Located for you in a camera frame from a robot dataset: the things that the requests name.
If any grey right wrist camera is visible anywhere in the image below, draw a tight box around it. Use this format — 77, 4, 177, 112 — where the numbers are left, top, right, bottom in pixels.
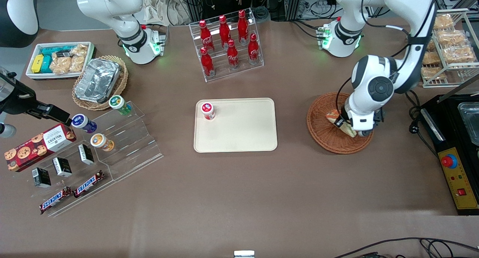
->
0, 123, 16, 139

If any steel pan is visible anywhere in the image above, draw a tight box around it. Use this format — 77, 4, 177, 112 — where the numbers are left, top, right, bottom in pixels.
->
457, 102, 479, 146

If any red capped small jar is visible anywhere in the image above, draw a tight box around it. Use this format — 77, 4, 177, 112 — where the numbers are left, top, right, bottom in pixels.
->
201, 102, 216, 121

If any black cable bundle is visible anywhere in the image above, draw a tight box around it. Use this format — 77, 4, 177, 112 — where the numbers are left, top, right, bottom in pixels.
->
301, 0, 337, 19

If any black cable at table edge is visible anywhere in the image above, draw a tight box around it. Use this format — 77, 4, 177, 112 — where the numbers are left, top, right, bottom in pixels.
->
333, 237, 479, 258

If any black countertop appliance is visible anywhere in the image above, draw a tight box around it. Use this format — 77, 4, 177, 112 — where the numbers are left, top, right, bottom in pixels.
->
419, 94, 479, 157

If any teal long box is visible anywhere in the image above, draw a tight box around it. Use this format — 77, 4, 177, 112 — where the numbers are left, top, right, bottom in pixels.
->
40, 46, 74, 57

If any white wire rack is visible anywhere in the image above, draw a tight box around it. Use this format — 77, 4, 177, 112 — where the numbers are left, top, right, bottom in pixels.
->
421, 9, 479, 88

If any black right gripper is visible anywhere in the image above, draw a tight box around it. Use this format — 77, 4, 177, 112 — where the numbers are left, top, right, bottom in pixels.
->
0, 75, 72, 126

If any yellow emergency stop box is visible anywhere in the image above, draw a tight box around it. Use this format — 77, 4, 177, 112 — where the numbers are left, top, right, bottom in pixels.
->
437, 147, 479, 216

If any small black carton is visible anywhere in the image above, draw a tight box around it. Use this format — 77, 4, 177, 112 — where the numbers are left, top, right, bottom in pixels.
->
52, 157, 73, 177
31, 167, 52, 188
77, 144, 95, 165

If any beige crumpled bag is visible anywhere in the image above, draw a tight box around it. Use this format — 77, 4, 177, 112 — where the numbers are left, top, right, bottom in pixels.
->
143, 0, 191, 26

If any red cola bottle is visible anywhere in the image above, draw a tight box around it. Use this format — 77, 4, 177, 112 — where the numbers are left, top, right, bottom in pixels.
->
248, 33, 260, 65
238, 10, 249, 44
199, 20, 215, 52
219, 15, 232, 47
227, 39, 240, 70
200, 47, 216, 78

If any silver foil tray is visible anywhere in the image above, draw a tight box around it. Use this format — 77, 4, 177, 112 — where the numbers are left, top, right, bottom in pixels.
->
74, 58, 121, 104

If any white plastic bin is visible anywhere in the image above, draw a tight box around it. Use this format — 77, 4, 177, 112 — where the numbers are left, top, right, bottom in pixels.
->
25, 42, 96, 81

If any Snickers chocolate bar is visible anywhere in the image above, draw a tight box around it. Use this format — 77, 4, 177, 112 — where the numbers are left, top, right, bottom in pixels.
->
39, 186, 72, 215
73, 170, 105, 198

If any green capped jar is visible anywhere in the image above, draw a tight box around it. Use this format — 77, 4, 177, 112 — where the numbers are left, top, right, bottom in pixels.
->
109, 95, 132, 115

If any grey metal bar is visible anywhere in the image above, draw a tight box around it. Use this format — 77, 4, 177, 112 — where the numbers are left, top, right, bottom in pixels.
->
438, 75, 479, 103

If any clear acrylic bottle rack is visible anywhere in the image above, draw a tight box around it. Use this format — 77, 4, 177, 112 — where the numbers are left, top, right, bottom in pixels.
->
189, 8, 264, 82

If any triangular sandwich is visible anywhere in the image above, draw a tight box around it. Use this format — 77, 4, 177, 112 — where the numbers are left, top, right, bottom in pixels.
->
325, 109, 358, 138

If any light oval wicker basket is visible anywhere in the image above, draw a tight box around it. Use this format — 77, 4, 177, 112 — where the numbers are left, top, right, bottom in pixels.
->
72, 55, 129, 111

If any orange capped jar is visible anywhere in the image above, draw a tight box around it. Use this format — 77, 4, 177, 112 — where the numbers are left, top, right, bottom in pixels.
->
90, 133, 115, 152

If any brown round wicker basket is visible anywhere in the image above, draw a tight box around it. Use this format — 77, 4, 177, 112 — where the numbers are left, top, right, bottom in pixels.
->
306, 92, 375, 154

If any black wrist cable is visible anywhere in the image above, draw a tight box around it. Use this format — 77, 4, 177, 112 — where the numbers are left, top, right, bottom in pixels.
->
336, 76, 354, 118

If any purple capped jar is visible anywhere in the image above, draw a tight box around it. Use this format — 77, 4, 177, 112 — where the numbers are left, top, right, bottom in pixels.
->
71, 114, 97, 134

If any bagged fried snack pack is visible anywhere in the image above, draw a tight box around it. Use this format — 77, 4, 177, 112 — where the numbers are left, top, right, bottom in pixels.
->
50, 52, 72, 75
70, 55, 86, 73
70, 44, 89, 58

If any red Walkers cookie box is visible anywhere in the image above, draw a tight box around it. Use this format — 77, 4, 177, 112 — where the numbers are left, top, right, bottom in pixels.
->
4, 123, 77, 172

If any beige plastic tray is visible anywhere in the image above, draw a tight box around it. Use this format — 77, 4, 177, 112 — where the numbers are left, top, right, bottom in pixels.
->
193, 98, 278, 153

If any clear acrylic stepped stand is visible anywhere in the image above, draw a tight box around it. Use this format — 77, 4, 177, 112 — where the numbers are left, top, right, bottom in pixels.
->
33, 136, 115, 218
91, 101, 164, 182

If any yellow small box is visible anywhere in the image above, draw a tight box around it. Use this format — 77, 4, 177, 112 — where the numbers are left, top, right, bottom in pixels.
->
31, 54, 45, 73

